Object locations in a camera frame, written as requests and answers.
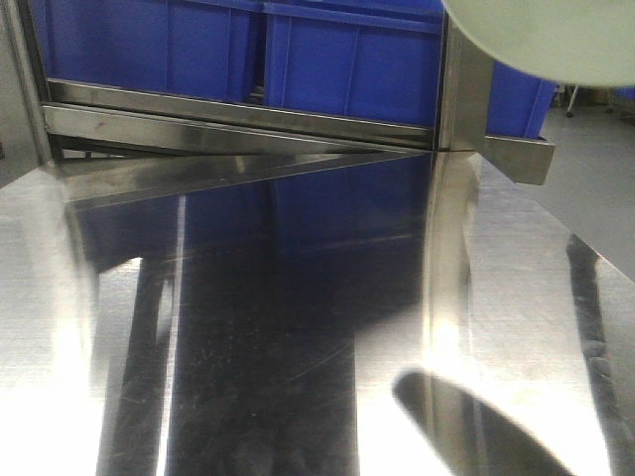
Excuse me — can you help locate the light green round plate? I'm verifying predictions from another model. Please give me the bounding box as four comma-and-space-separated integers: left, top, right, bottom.
444, 1, 634, 87

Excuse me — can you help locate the stainless steel shelf rack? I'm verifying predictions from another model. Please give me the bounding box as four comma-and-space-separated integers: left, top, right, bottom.
0, 0, 558, 187

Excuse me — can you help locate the left blue plastic bin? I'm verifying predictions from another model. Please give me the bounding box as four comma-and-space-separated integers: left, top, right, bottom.
30, 0, 266, 106

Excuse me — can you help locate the blue plastic bin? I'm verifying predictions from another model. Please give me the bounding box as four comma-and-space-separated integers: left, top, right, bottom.
30, 0, 266, 106
263, 0, 561, 141

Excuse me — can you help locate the right blue plastic bin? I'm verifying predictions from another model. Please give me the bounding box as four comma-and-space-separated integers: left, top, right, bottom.
263, 0, 561, 141

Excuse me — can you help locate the grey office chair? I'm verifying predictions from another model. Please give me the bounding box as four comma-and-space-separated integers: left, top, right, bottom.
565, 85, 614, 119

